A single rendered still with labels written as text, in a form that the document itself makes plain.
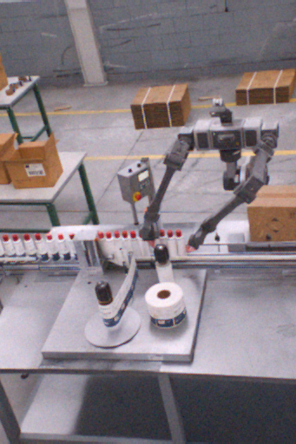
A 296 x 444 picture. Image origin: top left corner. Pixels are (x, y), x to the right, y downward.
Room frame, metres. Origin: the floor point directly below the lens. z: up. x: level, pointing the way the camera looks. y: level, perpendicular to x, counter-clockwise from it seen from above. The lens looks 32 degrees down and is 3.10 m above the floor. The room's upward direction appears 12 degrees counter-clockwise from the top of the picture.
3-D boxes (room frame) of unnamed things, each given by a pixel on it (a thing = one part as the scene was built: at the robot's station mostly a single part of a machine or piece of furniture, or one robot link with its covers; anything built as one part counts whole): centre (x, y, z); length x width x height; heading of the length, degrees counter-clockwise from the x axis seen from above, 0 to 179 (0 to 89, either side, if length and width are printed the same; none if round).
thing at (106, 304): (2.54, 0.32, 1.04); 0.09 x 0.09 x 0.29
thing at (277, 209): (3.12, -0.76, 0.99); 0.30 x 0.24 x 0.27; 66
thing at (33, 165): (4.66, 0.83, 0.97); 0.51 x 0.39 x 0.37; 163
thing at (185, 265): (3.05, -0.04, 0.85); 1.65 x 0.11 x 0.05; 72
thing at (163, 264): (2.76, -0.02, 1.03); 0.09 x 0.09 x 0.30
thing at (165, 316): (2.54, 0.01, 0.95); 0.20 x 0.20 x 0.14
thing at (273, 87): (7.18, -1.72, 0.11); 0.65 x 0.54 x 0.22; 64
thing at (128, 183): (3.17, 0.04, 1.38); 0.17 x 0.10 x 0.19; 127
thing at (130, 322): (2.54, 0.32, 0.89); 0.31 x 0.31 x 0.01
